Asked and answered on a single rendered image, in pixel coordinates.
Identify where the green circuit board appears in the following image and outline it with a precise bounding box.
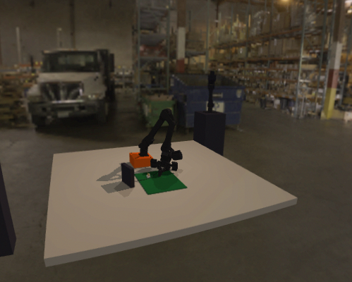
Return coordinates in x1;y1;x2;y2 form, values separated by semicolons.
134;171;187;195

